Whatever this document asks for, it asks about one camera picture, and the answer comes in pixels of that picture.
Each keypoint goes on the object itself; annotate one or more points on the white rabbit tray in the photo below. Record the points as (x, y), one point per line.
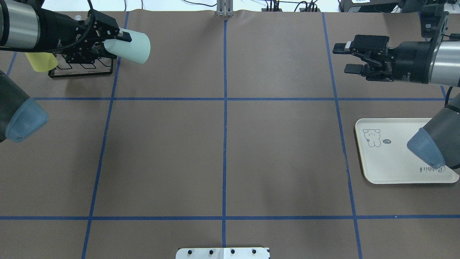
(385, 158)

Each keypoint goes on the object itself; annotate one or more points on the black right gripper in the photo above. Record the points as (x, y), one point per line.
(412, 62)

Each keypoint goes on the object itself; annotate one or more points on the black wire cup rack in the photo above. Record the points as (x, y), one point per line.
(100, 67)

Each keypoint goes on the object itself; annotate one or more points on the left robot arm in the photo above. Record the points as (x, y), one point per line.
(28, 28)

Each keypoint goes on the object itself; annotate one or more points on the yellow cup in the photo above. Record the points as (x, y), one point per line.
(42, 62)

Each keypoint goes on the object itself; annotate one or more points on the mint green cup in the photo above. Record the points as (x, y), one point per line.
(137, 51)

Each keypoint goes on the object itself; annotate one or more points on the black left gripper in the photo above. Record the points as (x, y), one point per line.
(54, 28)

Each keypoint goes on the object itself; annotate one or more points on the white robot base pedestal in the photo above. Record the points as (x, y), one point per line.
(224, 253)

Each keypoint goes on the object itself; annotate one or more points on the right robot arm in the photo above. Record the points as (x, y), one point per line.
(434, 62)

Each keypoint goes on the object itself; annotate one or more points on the top aluminium bracket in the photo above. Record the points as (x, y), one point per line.
(224, 8)

